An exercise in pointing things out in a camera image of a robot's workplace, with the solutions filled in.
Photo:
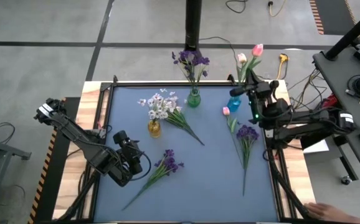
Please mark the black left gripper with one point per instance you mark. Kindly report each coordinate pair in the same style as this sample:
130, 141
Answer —
133, 155

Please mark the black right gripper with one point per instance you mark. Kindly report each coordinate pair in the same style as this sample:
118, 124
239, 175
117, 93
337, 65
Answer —
261, 93

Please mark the pale pink artificial tulip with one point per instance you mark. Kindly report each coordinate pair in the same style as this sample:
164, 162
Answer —
241, 58

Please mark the amber glass vase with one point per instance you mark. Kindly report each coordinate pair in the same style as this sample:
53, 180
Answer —
154, 129

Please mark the purple artificial flower bunch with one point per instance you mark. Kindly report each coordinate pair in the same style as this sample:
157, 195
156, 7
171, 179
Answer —
247, 132
169, 163
192, 59

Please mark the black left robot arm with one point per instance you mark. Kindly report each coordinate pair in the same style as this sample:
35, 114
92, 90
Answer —
74, 133

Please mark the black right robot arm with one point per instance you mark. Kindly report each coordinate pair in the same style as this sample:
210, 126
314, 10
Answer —
307, 119

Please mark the blue glass vase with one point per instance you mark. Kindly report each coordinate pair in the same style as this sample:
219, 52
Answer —
234, 105

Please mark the green glass vase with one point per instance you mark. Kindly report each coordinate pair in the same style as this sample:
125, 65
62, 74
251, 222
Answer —
194, 100

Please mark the blue table mat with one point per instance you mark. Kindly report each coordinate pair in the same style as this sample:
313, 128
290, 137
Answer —
198, 202

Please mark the grey side desk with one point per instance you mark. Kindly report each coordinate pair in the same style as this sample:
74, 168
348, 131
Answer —
332, 71

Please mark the red box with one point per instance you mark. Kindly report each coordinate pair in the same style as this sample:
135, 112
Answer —
330, 101

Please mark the white paper sheet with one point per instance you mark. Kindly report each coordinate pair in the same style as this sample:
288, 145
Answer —
318, 147

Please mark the dark hazard-striped floor mat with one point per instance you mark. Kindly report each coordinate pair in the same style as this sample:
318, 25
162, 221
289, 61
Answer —
332, 15

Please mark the black slanted stand pole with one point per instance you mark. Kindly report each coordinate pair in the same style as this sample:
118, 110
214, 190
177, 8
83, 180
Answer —
351, 34

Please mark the grey metal side table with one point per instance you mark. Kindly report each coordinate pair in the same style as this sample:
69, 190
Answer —
5, 148

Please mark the black caster wheel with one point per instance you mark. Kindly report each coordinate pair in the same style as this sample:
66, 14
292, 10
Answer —
346, 180

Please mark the person's hand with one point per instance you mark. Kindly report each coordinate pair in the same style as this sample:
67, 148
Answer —
323, 212

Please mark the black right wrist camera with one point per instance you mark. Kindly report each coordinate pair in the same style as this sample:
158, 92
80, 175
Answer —
237, 92

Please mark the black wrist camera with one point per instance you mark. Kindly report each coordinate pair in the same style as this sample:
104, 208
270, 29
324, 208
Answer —
237, 92
120, 137

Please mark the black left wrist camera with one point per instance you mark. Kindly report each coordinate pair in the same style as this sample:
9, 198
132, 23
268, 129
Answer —
120, 137

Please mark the black metal table frame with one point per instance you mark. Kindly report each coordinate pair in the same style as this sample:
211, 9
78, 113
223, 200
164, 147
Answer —
136, 84

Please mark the black upright camera pole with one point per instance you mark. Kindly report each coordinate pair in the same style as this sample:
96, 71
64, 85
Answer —
193, 25

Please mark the black hazard-striped base plate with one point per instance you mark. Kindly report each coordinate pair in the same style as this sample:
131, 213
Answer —
55, 186

